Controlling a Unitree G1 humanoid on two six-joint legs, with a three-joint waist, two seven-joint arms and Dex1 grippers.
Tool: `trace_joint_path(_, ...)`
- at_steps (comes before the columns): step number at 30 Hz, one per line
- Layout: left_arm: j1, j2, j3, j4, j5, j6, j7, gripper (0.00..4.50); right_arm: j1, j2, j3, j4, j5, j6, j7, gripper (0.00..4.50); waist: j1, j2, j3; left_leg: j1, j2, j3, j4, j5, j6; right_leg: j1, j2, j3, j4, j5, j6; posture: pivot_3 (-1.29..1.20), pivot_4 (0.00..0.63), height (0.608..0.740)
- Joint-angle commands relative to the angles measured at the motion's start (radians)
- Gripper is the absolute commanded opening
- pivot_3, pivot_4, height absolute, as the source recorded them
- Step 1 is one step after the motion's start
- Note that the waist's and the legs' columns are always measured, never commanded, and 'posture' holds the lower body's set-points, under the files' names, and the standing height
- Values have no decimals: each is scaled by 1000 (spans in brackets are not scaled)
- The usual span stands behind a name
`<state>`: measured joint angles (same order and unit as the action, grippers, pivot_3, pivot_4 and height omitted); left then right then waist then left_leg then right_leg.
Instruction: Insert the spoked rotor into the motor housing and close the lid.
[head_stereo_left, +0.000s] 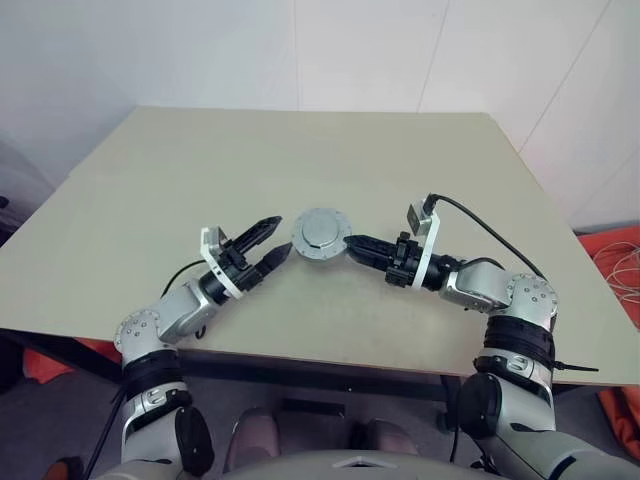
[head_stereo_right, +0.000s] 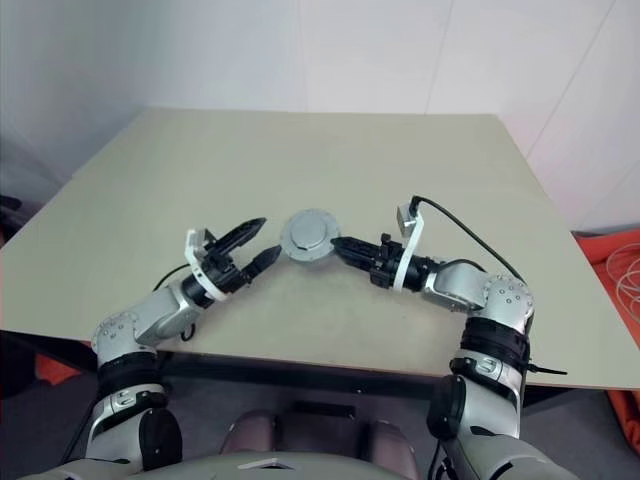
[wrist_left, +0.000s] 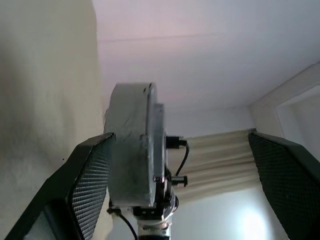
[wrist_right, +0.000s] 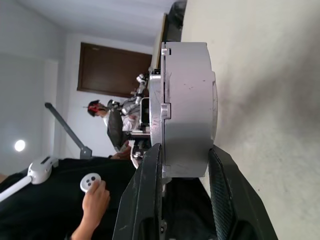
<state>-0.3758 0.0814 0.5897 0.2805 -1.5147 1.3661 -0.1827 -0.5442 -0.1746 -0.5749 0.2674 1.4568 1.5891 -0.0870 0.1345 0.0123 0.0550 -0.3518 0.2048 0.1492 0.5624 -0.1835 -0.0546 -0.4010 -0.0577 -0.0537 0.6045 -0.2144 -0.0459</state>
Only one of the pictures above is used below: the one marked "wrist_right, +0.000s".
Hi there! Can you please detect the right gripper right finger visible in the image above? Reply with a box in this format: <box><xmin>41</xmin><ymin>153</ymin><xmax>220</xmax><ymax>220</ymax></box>
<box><xmin>207</xmin><ymin>147</ymin><xmax>278</xmax><ymax>240</ymax></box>

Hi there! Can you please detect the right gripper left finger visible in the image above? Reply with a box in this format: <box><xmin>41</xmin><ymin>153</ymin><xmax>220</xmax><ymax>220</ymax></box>
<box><xmin>112</xmin><ymin>142</ymin><xmax>167</xmax><ymax>240</ymax></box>

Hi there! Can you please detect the white round handheld controller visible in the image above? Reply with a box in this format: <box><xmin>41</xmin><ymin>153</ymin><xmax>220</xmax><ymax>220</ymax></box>
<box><xmin>79</xmin><ymin>173</ymin><xmax>102</xmax><ymax>193</ymax></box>

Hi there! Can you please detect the silver motor end cover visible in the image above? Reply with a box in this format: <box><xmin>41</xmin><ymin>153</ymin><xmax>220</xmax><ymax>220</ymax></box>
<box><xmin>148</xmin><ymin>41</ymin><xmax>173</xmax><ymax>193</ymax></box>

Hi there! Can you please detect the silver motor stator housing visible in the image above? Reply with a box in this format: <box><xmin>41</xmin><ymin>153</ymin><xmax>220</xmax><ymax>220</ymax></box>
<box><xmin>163</xmin><ymin>41</ymin><xmax>219</xmax><ymax>180</ymax></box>

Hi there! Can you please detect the operator bare hand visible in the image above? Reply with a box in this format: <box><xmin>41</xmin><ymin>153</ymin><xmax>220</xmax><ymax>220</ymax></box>
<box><xmin>81</xmin><ymin>180</ymin><xmax>111</xmax><ymax>223</ymax></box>

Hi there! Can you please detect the operator black clothing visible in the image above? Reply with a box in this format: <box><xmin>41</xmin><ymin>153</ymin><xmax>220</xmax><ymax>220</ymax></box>
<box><xmin>0</xmin><ymin>157</ymin><xmax>141</xmax><ymax>240</ymax></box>

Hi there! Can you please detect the silver background humanoid robot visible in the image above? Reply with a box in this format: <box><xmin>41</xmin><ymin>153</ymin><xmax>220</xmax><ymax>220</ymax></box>
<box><xmin>107</xmin><ymin>72</ymin><xmax>151</xmax><ymax>118</ymax></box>

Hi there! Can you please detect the person with red headphones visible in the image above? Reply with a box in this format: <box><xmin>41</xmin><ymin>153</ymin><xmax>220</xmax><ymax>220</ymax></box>
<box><xmin>87</xmin><ymin>99</ymin><xmax>141</xmax><ymax>133</ymax></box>

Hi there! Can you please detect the grey angled pole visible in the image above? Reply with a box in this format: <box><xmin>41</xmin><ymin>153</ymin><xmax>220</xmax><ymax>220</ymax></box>
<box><xmin>44</xmin><ymin>101</ymin><xmax>93</xmax><ymax>159</ymax></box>

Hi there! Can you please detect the dark brown door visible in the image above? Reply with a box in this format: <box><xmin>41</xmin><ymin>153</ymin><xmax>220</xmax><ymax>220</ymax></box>
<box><xmin>76</xmin><ymin>41</ymin><xmax>153</xmax><ymax>98</ymax></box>

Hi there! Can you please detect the round white light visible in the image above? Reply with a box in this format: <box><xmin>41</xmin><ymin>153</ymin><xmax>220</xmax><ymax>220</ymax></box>
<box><xmin>14</xmin><ymin>139</ymin><xmax>26</xmax><ymax>152</ymax></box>

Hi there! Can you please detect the black bulky object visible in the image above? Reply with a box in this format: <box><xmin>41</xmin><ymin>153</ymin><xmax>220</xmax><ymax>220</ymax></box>
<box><xmin>166</xmin><ymin>0</ymin><xmax>188</xmax><ymax>42</ymax></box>

